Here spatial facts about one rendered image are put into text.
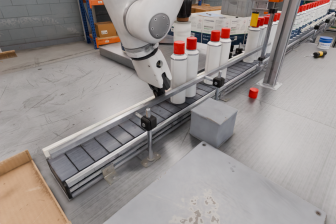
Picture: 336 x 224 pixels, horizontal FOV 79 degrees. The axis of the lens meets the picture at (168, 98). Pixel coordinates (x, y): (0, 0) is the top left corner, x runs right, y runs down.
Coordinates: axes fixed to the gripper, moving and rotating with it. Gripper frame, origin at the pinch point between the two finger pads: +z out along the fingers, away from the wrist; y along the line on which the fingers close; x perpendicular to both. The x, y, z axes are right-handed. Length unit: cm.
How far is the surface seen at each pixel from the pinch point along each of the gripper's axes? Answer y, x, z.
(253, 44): -2, -57, 17
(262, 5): 10, -91, 15
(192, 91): -2.3, -11.5, 8.2
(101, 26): 352, -146, 111
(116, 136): -0.5, 17.8, 0.5
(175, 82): -1.1, -6.3, 0.3
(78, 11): 428, -146, 89
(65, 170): -1.7, 31.2, -4.3
